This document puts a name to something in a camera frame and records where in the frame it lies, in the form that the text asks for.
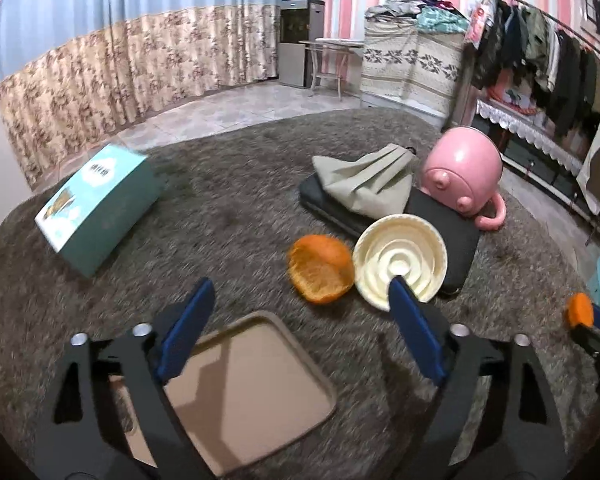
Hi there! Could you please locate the shaggy brown carpet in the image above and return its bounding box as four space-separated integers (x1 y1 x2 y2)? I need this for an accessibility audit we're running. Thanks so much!
0 109 600 479

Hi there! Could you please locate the orange bottle cap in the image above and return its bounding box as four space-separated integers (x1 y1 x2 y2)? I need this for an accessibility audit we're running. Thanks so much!
567 292 594 328

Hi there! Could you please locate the clothes rack with garments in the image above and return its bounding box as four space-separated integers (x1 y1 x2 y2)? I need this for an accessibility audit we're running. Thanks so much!
468 0 600 141

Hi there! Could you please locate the beige cloth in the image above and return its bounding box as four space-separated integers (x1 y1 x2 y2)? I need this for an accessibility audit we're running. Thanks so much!
312 143 418 220

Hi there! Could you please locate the low tv bench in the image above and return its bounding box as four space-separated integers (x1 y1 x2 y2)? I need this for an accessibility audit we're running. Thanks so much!
471 98 600 229

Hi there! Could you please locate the small folding table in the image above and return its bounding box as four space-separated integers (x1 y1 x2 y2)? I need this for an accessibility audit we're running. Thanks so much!
300 38 364 100

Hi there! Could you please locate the cloth covered chest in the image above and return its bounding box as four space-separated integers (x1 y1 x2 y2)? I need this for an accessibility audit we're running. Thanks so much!
360 18 464 127

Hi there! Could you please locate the blue floral curtain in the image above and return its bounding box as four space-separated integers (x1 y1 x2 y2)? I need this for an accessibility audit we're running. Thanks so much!
0 0 282 186

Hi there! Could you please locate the brown phone case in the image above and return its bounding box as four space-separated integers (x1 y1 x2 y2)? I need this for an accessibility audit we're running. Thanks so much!
108 310 338 478

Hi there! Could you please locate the pink pig mug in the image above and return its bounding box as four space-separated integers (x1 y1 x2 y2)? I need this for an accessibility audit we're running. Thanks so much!
420 127 506 231

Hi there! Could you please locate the orange peel half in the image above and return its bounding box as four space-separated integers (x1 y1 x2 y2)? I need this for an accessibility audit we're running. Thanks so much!
288 234 354 304

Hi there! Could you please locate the black notebook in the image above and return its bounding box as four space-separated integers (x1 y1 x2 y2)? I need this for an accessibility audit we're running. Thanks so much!
299 174 480 298

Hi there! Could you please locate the water dispenser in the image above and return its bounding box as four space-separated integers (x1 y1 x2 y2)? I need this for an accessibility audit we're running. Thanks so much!
277 0 325 88

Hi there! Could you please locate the teal tissue box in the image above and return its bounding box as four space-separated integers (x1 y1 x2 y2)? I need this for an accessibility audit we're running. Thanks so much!
35 144 161 278

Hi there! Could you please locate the pile of folded clothes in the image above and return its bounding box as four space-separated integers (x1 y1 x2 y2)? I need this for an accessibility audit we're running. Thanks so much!
365 0 469 34

